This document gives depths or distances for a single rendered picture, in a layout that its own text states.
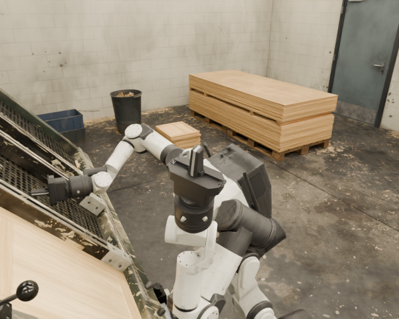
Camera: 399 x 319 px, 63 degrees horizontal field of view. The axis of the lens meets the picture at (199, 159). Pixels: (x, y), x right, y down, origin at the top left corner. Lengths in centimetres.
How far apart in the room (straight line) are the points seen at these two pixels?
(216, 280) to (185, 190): 35
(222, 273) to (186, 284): 13
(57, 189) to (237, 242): 75
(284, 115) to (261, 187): 320
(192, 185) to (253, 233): 37
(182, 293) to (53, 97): 551
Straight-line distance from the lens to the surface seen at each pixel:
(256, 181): 112
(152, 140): 140
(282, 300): 259
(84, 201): 178
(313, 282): 278
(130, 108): 531
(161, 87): 671
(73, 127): 527
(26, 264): 105
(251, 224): 95
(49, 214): 124
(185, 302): 89
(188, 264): 84
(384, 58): 633
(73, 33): 610
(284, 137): 443
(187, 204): 69
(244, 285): 140
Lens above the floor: 189
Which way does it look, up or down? 25 degrees down
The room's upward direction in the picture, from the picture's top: straight up
